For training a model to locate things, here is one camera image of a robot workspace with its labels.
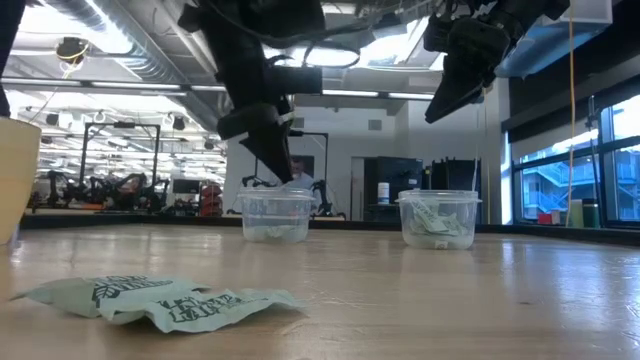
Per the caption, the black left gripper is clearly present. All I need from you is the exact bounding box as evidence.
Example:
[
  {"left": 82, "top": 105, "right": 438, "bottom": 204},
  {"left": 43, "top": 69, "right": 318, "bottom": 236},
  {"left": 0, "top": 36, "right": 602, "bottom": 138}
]
[{"left": 202, "top": 19, "right": 295, "bottom": 185}]

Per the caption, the green sweetener packet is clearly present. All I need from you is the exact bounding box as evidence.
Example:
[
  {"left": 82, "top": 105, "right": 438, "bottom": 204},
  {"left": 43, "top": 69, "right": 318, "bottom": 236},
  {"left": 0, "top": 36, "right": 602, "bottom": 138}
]
[
  {"left": 412, "top": 199, "right": 451, "bottom": 234},
  {"left": 445, "top": 212, "right": 471, "bottom": 236},
  {"left": 97, "top": 287, "right": 307, "bottom": 335},
  {"left": 9, "top": 274, "right": 211, "bottom": 319},
  {"left": 269, "top": 224, "right": 307, "bottom": 243}
]

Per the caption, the black rig post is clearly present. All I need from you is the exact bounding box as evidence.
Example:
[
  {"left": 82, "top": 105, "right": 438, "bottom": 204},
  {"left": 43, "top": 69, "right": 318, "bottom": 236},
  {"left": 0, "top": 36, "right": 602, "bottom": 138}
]
[{"left": 0, "top": 0, "right": 26, "bottom": 119}]

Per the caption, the ceiling light strip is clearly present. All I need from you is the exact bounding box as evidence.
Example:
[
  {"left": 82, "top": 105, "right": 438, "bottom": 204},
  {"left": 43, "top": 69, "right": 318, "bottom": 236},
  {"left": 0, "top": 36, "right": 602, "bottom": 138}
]
[
  {"left": 322, "top": 88, "right": 436, "bottom": 101},
  {"left": 0, "top": 77, "right": 226, "bottom": 96}
]

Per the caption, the pale yellow cup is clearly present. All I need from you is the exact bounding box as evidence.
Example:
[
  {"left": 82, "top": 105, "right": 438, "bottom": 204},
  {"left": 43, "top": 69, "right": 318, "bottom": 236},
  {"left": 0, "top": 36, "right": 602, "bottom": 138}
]
[{"left": 566, "top": 198, "right": 585, "bottom": 228}]

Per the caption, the clear plastic bin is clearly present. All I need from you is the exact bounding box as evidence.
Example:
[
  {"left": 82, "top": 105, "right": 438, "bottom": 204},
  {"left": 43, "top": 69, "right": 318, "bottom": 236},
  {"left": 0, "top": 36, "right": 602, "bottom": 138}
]
[
  {"left": 236, "top": 185, "right": 317, "bottom": 245},
  {"left": 395, "top": 188, "right": 483, "bottom": 251}
]

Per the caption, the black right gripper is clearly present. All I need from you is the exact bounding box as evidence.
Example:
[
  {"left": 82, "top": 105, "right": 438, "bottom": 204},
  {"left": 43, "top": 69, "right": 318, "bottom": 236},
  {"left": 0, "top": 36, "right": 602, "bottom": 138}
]
[{"left": 423, "top": 4, "right": 521, "bottom": 124}]

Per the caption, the green cup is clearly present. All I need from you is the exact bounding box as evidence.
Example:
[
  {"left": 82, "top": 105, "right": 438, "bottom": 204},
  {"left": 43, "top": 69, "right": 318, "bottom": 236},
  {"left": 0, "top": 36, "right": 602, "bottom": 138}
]
[{"left": 582, "top": 198, "right": 601, "bottom": 229}]

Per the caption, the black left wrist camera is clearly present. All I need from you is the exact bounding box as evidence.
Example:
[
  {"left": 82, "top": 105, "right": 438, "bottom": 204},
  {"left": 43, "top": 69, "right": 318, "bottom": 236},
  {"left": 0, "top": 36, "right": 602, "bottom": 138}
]
[{"left": 264, "top": 64, "right": 324, "bottom": 96}]

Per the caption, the person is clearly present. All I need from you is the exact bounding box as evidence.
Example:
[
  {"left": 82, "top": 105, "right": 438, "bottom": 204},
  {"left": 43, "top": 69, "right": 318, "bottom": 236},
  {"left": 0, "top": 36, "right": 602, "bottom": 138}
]
[{"left": 287, "top": 155, "right": 317, "bottom": 191}]

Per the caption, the black equipment rack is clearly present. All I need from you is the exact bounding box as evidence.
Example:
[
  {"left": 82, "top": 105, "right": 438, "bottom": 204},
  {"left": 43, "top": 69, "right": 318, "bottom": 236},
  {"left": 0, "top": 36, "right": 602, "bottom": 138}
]
[{"left": 424, "top": 157, "right": 482, "bottom": 224}]

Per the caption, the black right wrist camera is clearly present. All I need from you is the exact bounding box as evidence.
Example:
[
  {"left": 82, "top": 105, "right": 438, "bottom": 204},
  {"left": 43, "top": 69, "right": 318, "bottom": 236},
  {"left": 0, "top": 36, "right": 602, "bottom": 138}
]
[{"left": 449, "top": 18, "right": 511, "bottom": 69}]

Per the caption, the background robot workstation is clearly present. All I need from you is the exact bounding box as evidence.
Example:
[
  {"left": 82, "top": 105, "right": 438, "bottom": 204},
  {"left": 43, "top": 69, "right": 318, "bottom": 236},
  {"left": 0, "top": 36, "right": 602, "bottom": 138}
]
[
  {"left": 29, "top": 121, "right": 171, "bottom": 212},
  {"left": 227, "top": 130, "right": 347, "bottom": 221}
]

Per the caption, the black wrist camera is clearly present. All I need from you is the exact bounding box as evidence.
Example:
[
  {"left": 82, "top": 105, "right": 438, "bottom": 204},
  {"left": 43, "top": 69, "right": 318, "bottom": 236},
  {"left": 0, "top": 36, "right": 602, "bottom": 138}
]
[
  {"left": 449, "top": 18, "right": 511, "bottom": 69},
  {"left": 264, "top": 64, "right": 324, "bottom": 96}
]

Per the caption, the black cabinet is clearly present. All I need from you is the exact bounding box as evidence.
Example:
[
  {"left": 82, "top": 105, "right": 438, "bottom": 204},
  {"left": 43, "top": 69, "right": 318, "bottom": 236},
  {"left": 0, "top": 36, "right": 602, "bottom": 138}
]
[{"left": 363, "top": 156, "right": 425, "bottom": 222}]

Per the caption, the ceiling-mounted sensor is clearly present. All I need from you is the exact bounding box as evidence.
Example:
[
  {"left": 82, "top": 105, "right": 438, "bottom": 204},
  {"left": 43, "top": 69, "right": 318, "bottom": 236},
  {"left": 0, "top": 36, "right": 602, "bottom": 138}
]
[{"left": 54, "top": 35, "right": 91, "bottom": 65}]

